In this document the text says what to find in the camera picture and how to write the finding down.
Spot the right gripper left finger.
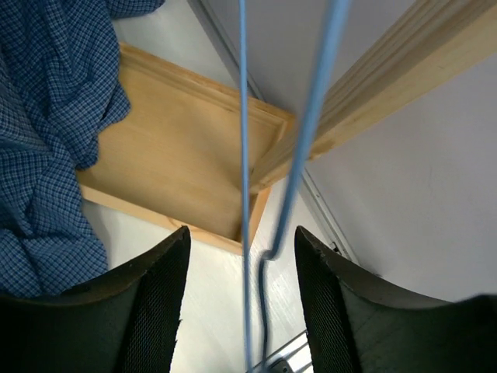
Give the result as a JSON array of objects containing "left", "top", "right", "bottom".
[{"left": 1, "top": 226, "right": 191, "bottom": 372}]

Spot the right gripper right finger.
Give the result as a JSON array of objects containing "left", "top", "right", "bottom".
[{"left": 294, "top": 226, "right": 496, "bottom": 372}]

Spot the light blue wire hanger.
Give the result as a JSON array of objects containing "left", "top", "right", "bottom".
[{"left": 238, "top": 1, "right": 350, "bottom": 372}]

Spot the blue checked shirt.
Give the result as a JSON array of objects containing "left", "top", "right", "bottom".
[{"left": 0, "top": 0, "right": 131, "bottom": 298}]

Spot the wooden clothes rack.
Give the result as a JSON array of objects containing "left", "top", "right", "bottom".
[{"left": 77, "top": 1, "right": 496, "bottom": 254}]

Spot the aluminium mounting rail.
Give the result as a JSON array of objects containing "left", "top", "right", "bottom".
[{"left": 252, "top": 330, "right": 314, "bottom": 373}]

